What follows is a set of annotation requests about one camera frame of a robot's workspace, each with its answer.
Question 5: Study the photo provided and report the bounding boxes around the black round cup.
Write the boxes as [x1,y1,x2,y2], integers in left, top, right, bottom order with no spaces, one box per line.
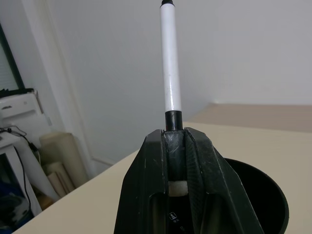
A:
[223,157,290,234]

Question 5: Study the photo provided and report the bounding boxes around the white side table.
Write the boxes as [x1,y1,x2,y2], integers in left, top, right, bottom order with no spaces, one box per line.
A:
[0,131,60,221]

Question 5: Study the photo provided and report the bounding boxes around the black cable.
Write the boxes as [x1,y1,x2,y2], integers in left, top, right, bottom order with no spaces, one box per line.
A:
[0,125,41,216]

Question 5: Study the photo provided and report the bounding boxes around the white printer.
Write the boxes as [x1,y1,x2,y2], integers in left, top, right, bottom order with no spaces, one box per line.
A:
[0,90,52,127]

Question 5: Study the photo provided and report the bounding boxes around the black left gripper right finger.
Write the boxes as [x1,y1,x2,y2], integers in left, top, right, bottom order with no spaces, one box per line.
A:
[183,127,266,234]

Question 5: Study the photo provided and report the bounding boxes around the cream rolled sheet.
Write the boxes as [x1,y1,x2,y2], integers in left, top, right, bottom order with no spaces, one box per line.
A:
[39,131,85,198]

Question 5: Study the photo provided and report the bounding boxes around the white marker with black cap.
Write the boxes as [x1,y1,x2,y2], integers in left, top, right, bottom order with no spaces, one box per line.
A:
[159,0,188,196]

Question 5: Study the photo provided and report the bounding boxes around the dark green window frame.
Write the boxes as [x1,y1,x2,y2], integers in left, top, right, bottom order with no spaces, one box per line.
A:
[0,21,25,91]

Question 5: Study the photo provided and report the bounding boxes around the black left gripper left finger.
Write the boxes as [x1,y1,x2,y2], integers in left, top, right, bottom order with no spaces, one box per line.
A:
[114,129,169,234]

